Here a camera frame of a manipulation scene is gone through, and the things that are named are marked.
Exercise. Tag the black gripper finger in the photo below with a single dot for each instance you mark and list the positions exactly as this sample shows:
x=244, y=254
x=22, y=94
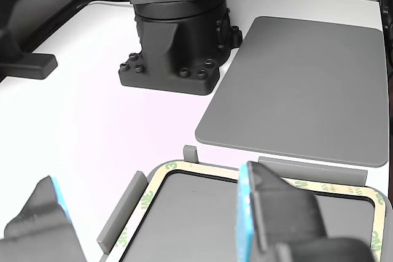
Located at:
x=282, y=219
x=37, y=228

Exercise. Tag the rectangular frame with adhesive tape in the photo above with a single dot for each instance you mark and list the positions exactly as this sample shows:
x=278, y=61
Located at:
x=202, y=170

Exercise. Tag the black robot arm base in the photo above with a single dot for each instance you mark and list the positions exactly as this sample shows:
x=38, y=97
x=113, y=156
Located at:
x=172, y=44

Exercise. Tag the flat grey rectangular plate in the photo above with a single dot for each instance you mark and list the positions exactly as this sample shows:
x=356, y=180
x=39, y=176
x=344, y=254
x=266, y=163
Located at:
x=294, y=90

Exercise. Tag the black stand foot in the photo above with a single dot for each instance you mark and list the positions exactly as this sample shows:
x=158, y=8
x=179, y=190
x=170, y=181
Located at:
x=33, y=64

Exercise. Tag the grey frame holder with ridges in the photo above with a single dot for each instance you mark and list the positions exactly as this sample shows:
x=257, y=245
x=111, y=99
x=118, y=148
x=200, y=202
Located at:
x=190, y=213

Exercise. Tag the black upright post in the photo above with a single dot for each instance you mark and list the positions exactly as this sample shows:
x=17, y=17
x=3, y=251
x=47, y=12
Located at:
x=387, y=13

